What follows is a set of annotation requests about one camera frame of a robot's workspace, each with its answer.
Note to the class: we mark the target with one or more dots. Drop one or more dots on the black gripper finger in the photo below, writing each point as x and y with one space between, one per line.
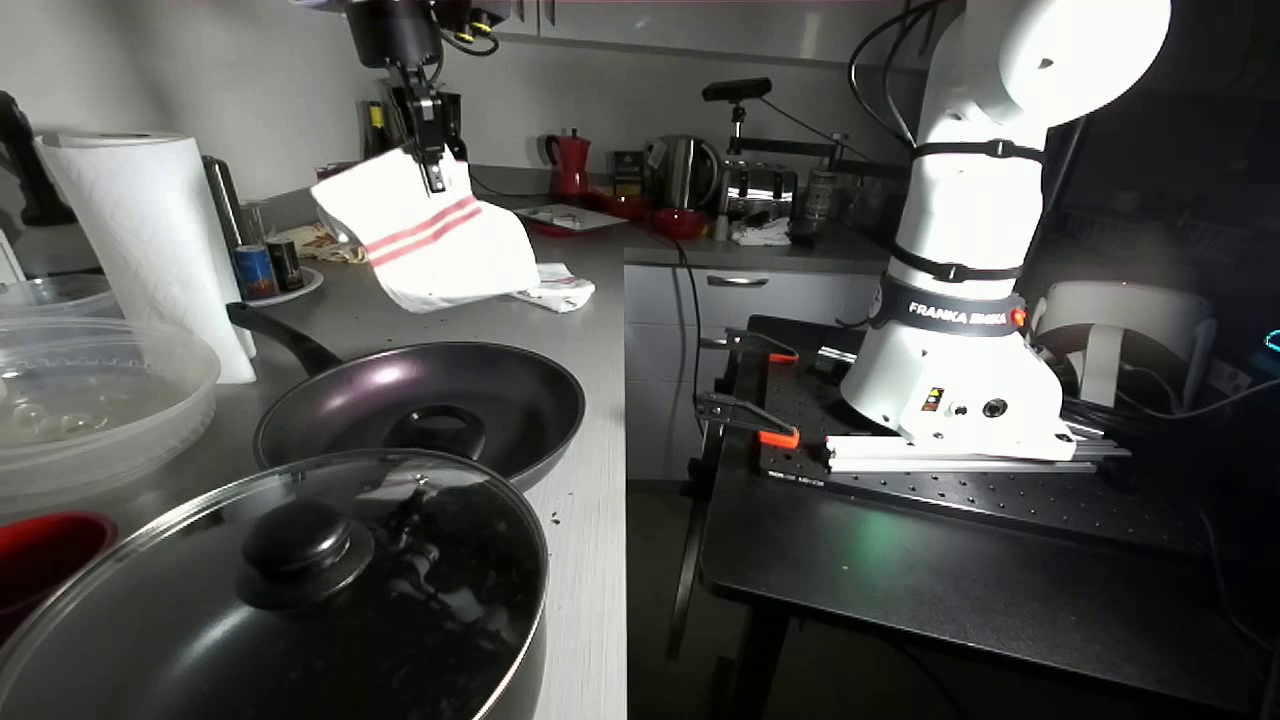
451 135
414 120

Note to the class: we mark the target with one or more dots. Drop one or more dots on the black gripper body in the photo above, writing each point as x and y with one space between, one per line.
399 34

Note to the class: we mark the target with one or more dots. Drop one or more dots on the white towel with red stripes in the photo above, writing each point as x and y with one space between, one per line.
454 252
567 291

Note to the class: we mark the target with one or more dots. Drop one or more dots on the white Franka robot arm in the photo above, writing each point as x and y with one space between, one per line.
961 201

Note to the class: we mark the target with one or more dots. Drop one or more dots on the dark frying pan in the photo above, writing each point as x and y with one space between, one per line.
443 403

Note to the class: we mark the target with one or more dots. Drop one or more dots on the white paper towel roll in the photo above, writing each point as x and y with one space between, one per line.
144 252

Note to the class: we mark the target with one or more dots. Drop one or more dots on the red moka pot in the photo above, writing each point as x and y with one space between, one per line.
568 162

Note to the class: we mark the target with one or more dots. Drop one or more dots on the white paper sheet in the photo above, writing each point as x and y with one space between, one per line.
567 219

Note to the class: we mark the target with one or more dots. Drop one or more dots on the dark can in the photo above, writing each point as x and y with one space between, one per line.
290 267

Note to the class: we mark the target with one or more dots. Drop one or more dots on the white plate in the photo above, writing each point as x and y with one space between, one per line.
304 287

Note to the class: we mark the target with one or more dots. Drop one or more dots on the blue can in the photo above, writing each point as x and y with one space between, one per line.
254 271

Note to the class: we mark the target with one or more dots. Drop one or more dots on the small red bowl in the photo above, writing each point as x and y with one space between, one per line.
675 220

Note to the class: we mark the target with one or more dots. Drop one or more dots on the steel kettle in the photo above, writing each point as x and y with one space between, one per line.
687 175

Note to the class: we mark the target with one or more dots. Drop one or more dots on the silver kitchen appliance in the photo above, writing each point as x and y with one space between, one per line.
766 166

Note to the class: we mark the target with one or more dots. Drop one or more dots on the grey drawer cabinet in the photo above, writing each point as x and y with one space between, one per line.
773 301

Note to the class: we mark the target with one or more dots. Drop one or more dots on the spray bottle with black head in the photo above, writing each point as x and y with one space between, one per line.
23 162

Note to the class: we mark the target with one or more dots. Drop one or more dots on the black clamp with orange grip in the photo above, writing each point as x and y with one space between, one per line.
785 357
783 436

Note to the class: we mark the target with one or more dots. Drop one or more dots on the clear plastic container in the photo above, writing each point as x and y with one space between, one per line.
95 403

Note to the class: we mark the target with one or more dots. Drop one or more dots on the glass pot lid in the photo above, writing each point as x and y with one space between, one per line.
264 612

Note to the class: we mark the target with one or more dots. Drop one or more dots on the black cooking pot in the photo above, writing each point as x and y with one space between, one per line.
527 667

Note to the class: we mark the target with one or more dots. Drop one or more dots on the black robot table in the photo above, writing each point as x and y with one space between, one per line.
933 574

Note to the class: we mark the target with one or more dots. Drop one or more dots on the grey round cover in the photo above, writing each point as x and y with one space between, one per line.
1135 327

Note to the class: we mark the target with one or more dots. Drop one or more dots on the grey wall cabinet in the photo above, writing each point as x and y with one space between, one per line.
692 24

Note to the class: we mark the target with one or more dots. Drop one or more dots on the silver mounting rail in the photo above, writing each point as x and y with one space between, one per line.
961 448

